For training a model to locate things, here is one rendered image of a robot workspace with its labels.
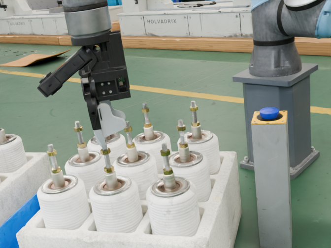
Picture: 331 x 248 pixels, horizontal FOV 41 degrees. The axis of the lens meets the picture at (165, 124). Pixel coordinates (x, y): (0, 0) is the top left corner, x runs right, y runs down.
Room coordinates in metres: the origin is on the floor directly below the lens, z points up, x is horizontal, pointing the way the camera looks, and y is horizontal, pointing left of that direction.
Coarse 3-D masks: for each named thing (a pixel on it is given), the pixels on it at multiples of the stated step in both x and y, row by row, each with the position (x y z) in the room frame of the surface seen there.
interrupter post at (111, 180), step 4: (112, 172) 0.78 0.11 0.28; (108, 176) 0.77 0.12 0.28; (112, 176) 0.77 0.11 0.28; (116, 176) 0.78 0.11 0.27; (108, 180) 0.77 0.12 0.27; (112, 180) 0.77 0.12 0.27; (116, 180) 0.78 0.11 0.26; (108, 184) 0.77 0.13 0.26; (112, 184) 0.77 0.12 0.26; (116, 184) 0.78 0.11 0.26; (112, 188) 0.77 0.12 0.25
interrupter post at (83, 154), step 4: (80, 148) 0.93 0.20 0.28; (84, 148) 0.92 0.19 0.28; (80, 152) 0.92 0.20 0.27; (84, 152) 0.92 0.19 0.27; (88, 152) 0.93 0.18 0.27; (80, 156) 0.92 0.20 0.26; (84, 156) 0.92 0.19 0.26; (88, 156) 0.93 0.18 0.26; (80, 160) 0.93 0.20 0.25; (84, 160) 0.92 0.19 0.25
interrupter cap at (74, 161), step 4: (92, 152) 0.96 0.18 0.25; (96, 152) 0.96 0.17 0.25; (72, 156) 0.95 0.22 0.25; (76, 156) 0.95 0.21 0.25; (92, 156) 0.94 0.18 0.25; (96, 156) 0.93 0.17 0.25; (100, 156) 0.93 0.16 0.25; (68, 160) 0.93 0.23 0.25; (72, 160) 0.93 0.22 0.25; (76, 160) 0.93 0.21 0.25; (88, 160) 0.92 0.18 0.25; (92, 160) 0.91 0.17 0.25; (96, 160) 0.91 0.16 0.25; (72, 164) 0.90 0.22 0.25; (76, 164) 0.90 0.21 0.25; (80, 164) 0.90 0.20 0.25; (84, 164) 0.90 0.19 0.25; (88, 164) 0.90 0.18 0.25
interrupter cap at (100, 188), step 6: (102, 180) 0.81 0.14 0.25; (120, 180) 0.80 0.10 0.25; (126, 180) 0.79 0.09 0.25; (96, 186) 0.78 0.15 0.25; (102, 186) 0.78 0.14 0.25; (120, 186) 0.77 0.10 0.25; (126, 186) 0.77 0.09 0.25; (96, 192) 0.76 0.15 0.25; (102, 192) 0.76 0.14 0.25; (108, 192) 0.75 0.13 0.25; (114, 192) 0.75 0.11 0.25; (120, 192) 0.75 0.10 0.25
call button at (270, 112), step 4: (264, 108) 0.88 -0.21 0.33; (268, 108) 0.88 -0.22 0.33; (272, 108) 0.87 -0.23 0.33; (276, 108) 0.87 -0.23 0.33; (260, 112) 0.87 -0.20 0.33; (264, 112) 0.86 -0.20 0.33; (268, 112) 0.86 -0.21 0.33; (272, 112) 0.85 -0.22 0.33; (276, 112) 0.85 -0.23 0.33; (264, 116) 0.86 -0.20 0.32; (268, 116) 0.85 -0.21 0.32; (272, 116) 0.85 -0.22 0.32; (276, 116) 0.86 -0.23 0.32
